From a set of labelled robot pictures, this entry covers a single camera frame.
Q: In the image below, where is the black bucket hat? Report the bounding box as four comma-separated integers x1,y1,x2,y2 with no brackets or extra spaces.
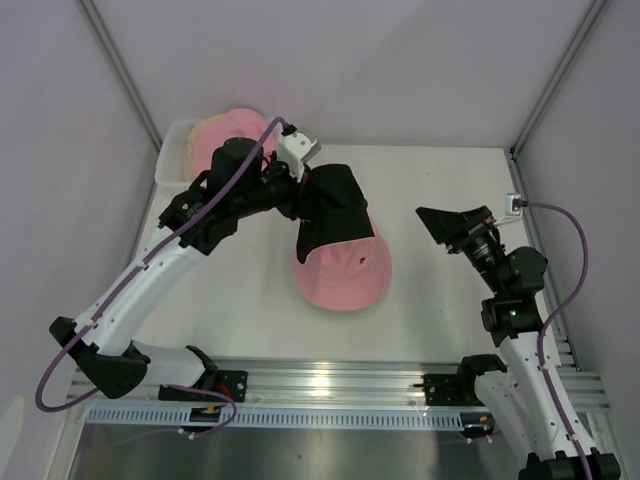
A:
296,164,374,264

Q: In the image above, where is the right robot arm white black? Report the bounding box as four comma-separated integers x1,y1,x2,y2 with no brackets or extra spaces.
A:
416,206,622,479

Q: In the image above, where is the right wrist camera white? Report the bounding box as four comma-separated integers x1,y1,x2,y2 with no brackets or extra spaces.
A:
495,193,526,227

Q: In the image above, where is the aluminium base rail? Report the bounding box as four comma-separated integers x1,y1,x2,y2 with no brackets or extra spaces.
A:
89,337,610,412

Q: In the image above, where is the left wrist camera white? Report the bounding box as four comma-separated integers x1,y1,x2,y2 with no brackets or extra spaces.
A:
276,125,321,183

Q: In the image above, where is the left corner aluminium profile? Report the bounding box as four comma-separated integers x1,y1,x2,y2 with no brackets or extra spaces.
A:
75,0,163,153

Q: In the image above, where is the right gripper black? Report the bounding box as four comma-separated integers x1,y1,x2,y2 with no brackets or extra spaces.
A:
415,205,506,296

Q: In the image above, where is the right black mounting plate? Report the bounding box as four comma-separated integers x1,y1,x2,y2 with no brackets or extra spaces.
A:
414,374,476,407

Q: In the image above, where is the corner aluminium profile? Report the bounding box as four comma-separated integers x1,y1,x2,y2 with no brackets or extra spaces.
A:
75,0,163,153
509,0,612,159

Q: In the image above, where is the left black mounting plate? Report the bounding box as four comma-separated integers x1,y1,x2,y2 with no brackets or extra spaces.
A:
158,370,249,403

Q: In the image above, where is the right corner aluminium profile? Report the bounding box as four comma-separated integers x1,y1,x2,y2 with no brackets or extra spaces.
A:
509,0,612,159

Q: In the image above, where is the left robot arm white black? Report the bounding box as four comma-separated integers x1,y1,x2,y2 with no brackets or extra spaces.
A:
49,131,319,401

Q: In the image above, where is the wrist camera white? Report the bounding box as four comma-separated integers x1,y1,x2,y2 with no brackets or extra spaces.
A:
276,125,321,183
495,193,526,227

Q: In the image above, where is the cream bucket hat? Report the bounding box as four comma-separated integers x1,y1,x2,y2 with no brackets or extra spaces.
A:
183,114,224,182

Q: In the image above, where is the white plastic basket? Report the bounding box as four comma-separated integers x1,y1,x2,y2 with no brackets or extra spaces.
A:
154,119,200,189

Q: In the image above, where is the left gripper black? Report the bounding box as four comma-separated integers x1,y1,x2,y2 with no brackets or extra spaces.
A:
233,150,320,221

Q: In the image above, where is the white slotted cable duct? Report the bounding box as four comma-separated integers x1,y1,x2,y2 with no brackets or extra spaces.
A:
86,406,490,432

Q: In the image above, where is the black mounting plate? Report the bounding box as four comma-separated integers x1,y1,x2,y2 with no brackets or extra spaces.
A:
158,370,249,403
414,374,476,407

